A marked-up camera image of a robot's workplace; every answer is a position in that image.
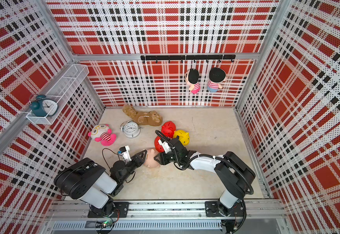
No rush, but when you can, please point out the pink owl plush toy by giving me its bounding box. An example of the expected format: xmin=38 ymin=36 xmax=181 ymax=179
xmin=88 ymin=124 xmax=117 ymax=146

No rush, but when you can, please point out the white wire shelf basket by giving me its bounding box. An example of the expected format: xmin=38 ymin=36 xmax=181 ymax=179
xmin=26 ymin=64 xmax=89 ymax=125

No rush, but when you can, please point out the green circuit board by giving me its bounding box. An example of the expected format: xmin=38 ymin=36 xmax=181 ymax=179
xmin=95 ymin=221 xmax=113 ymax=230

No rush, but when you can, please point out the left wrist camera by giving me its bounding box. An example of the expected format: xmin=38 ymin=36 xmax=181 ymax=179
xmin=118 ymin=145 xmax=131 ymax=162

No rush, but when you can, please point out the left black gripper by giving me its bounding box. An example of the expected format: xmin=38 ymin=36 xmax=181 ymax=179
xmin=120 ymin=150 xmax=148 ymax=183

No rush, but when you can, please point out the brown plush dog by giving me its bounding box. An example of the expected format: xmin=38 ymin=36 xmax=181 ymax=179
xmin=122 ymin=105 xmax=163 ymax=126

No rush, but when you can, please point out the pink piggy bank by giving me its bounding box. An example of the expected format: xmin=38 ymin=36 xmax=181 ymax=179
xmin=144 ymin=148 xmax=160 ymax=169

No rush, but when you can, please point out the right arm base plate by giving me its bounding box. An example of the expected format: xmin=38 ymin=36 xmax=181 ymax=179
xmin=205 ymin=201 xmax=246 ymax=217

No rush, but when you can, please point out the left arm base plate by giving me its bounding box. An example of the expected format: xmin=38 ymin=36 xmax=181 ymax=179
xmin=88 ymin=202 xmax=130 ymax=218

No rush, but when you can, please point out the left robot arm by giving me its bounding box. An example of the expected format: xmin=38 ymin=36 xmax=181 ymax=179
xmin=54 ymin=150 xmax=148 ymax=217

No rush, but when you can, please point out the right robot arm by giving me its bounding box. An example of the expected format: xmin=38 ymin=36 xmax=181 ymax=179
xmin=154 ymin=137 xmax=256 ymax=216

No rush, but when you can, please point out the aluminium front rail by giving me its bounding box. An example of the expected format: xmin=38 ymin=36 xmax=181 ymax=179
xmin=40 ymin=199 xmax=291 ymax=234

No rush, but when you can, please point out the teal alarm clock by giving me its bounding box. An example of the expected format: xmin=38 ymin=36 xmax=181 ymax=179
xmin=30 ymin=95 xmax=58 ymax=117

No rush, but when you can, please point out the red piggy bank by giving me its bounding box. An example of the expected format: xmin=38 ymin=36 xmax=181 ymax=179
xmin=154 ymin=136 xmax=165 ymax=153
xmin=161 ymin=121 xmax=176 ymax=138

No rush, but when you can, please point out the black hook rail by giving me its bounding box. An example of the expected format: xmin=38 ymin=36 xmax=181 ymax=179
xmin=140 ymin=55 xmax=236 ymax=62

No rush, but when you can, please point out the silver alarm clock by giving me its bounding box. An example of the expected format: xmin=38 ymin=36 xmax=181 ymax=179
xmin=120 ymin=121 xmax=141 ymax=138

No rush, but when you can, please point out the doll with pink shirt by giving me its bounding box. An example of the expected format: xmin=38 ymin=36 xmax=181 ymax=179
xmin=185 ymin=68 xmax=201 ymax=95

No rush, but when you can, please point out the yellow piggy bank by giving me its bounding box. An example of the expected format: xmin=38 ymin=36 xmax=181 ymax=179
xmin=173 ymin=130 xmax=190 ymax=146

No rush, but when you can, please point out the doll with blue pants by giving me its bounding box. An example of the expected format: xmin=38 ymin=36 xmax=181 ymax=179
xmin=207 ymin=67 xmax=226 ymax=93

